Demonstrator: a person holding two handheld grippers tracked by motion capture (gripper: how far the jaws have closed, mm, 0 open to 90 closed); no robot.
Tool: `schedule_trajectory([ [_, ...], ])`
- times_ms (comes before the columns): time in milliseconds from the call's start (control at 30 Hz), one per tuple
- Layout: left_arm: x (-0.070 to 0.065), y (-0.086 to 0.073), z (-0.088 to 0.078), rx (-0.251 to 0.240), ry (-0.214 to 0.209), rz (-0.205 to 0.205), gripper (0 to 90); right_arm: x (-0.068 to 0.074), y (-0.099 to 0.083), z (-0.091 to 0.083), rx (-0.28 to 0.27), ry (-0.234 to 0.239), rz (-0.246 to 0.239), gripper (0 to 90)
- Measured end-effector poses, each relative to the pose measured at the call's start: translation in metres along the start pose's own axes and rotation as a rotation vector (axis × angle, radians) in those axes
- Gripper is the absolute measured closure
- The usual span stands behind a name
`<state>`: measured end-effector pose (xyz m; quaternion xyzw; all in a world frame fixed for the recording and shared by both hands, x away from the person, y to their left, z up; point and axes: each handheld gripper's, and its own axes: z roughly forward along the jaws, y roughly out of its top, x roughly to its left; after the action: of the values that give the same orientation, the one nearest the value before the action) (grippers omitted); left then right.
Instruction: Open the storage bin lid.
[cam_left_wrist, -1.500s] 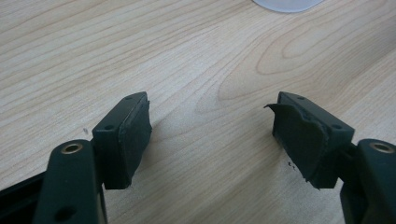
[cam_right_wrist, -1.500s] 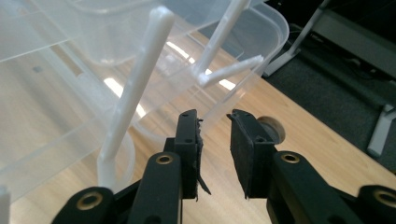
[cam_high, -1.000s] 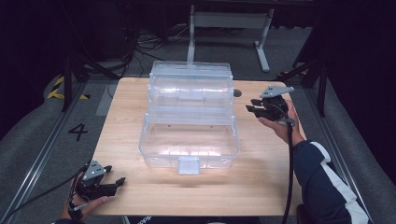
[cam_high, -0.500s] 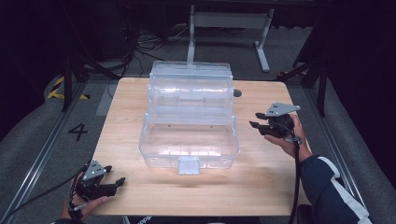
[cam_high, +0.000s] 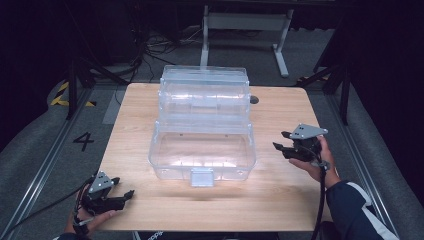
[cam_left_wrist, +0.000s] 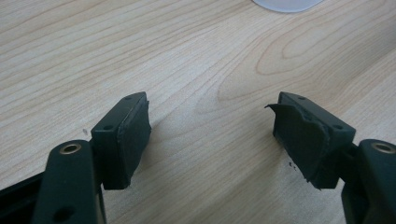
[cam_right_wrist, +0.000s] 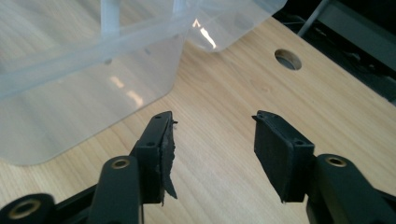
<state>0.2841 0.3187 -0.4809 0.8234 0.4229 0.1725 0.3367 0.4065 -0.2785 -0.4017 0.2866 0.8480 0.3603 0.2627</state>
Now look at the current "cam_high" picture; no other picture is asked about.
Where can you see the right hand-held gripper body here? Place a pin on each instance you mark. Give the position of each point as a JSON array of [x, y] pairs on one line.
[[305, 150]]

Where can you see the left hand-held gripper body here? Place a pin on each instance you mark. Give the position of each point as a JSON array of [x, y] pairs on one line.
[[103, 201]]

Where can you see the clear plastic storage box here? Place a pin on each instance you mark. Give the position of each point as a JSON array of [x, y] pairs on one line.
[[203, 150]]

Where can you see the person's left hand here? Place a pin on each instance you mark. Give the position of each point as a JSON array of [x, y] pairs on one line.
[[96, 218]]

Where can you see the person's right hand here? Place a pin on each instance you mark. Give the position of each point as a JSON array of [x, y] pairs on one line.
[[325, 166]]

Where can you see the dark round table grommet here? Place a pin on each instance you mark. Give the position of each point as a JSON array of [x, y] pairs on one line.
[[255, 99]]

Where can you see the grey floor tape patch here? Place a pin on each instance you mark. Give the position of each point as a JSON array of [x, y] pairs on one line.
[[113, 111]]

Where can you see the black tripod stand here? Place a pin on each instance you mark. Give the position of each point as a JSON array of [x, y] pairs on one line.
[[343, 86], [78, 75]]

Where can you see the yellow black floor tape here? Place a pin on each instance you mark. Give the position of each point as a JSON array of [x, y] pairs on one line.
[[60, 98]]

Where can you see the metal floor rail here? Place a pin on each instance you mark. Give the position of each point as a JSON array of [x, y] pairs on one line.
[[46, 166], [358, 160]]

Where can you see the white metal desk frame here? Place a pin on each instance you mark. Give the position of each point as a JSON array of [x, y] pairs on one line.
[[245, 21]]

